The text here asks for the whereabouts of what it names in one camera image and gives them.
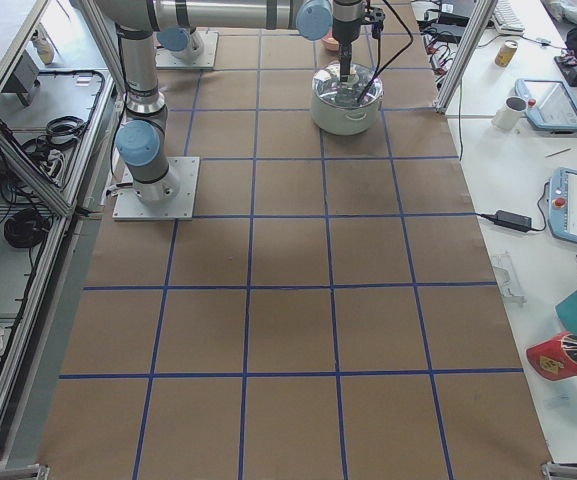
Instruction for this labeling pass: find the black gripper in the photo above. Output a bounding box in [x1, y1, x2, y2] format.
[332, 0, 364, 82]

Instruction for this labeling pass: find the glass pot lid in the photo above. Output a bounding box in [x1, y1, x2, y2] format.
[312, 61, 383, 109]

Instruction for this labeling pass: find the pink bowl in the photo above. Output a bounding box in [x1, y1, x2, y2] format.
[321, 30, 339, 52]

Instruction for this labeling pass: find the white keyboard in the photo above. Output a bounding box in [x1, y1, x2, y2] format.
[491, 0, 525, 35]

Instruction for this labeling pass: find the yellow drink can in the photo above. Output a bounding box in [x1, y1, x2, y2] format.
[494, 40, 518, 68]

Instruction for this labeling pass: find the white mug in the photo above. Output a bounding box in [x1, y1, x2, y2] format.
[491, 96, 527, 131]

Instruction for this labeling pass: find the far blue teach pendant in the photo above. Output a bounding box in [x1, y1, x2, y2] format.
[514, 79, 577, 134]

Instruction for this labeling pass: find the black power adapter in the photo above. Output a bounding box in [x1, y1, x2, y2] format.
[478, 210, 544, 233]

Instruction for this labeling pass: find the clear plastic holder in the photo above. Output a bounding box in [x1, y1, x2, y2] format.
[490, 252, 526, 306]

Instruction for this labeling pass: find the red bottle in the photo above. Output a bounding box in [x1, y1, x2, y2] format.
[526, 331, 577, 381]

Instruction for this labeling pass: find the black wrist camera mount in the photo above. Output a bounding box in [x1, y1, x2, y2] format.
[362, 5, 385, 40]

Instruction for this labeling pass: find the aluminium frame post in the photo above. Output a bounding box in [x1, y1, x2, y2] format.
[435, 0, 496, 114]

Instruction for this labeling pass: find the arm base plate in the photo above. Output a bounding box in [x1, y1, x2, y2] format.
[156, 28, 219, 70]
[113, 156, 200, 221]

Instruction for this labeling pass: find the coiled black cable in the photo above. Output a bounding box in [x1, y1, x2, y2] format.
[3, 207, 52, 251]

